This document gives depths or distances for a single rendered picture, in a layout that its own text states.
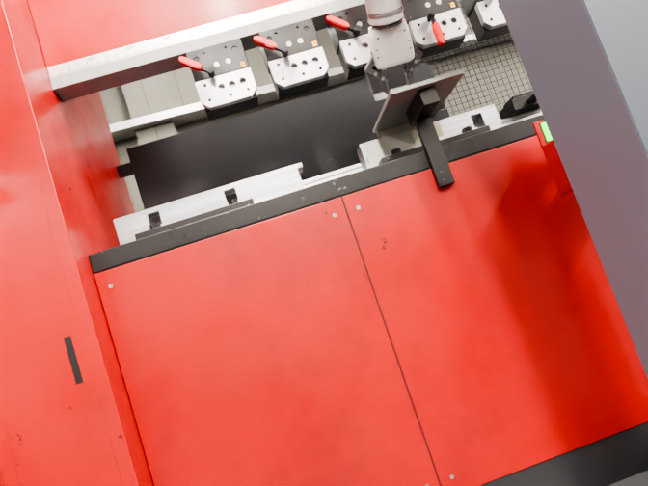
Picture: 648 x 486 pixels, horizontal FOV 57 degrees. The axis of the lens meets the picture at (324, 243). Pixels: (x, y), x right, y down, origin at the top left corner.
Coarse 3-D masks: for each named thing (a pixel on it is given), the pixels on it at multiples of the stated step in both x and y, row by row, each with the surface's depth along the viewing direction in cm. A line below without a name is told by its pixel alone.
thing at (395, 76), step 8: (392, 72) 163; (400, 72) 164; (368, 80) 163; (376, 80) 163; (392, 80) 163; (400, 80) 163; (376, 88) 162; (392, 88) 163; (376, 96) 163; (384, 96) 163
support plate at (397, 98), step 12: (456, 72) 136; (420, 84) 135; (432, 84) 136; (444, 84) 139; (456, 84) 142; (396, 96) 136; (408, 96) 139; (444, 96) 148; (384, 108) 142; (396, 108) 145; (384, 120) 151; (396, 120) 154
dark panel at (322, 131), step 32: (320, 96) 215; (352, 96) 216; (224, 128) 210; (256, 128) 211; (288, 128) 212; (320, 128) 213; (352, 128) 214; (160, 160) 207; (192, 160) 208; (224, 160) 209; (256, 160) 210; (288, 160) 210; (320, 160) 211; (352, 160) 212; (160, 192) 206; (192, 192) 206
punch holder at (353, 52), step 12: (336, 12) 162; (348, 12) 162; (360, 12) 162; (360, 24) 162; (336, 36) 162; (348, 36) 161; (360, 36) 161; (336, 48) 166; (348, 48) 160; (360, 48) 160; (348, 60) 159; (360, 60) 160; (348, 72) 163; (360, 72) 165
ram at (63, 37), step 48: (48, 0) 157; (96, 0) 158; (144, 0) 159; (192, 0) 160; (240, 0) 160; (288, 0) 161; (336, 0) 162; (48, 48) 155; (96, 48) 156; (192, 48) 157
